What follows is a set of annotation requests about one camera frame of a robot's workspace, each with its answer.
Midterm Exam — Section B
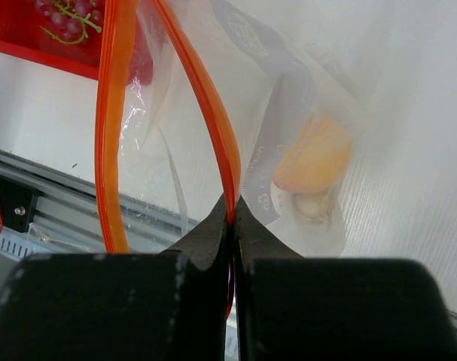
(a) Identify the white slotted cable duct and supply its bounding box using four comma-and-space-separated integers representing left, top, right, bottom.
0, 235, 35, 261

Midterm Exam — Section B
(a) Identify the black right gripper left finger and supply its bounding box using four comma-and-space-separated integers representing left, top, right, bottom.
0, 200, 228, 360

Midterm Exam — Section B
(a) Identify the red grape bunch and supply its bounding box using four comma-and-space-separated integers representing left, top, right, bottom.
34, 0, 105, 46

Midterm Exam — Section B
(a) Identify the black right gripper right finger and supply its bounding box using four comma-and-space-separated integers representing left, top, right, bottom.
233, 201, 457, 360

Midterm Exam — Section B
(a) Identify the red plastic tray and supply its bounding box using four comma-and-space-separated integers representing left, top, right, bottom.
0, 0, 154, 86

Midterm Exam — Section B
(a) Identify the orange yellow fruit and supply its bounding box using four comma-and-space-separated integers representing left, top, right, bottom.
273, 112, 353, 193

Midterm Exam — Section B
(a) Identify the clear zip top bag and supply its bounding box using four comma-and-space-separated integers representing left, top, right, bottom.
95, 0, 383, 320

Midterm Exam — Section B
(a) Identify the garlic bulb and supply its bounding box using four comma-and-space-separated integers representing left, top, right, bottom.
270, 184, 337, 228

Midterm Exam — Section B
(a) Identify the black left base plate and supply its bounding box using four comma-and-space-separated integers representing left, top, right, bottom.
0, 176, 38, 235

